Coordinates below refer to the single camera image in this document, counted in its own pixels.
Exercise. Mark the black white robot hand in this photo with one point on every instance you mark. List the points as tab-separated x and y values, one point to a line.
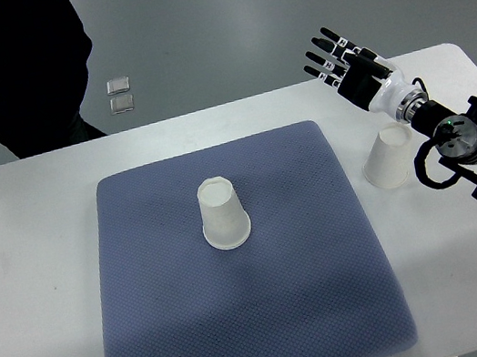
367	80

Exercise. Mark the white paper cup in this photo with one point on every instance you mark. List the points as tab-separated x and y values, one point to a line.
226	225
387	165

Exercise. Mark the blue grey fabric cushion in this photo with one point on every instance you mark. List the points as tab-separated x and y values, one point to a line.
311	279

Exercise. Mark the upper metal floor plate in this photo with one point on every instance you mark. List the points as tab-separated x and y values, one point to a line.
117	85

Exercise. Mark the person in black clothes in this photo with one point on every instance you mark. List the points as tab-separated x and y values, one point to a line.
43	77

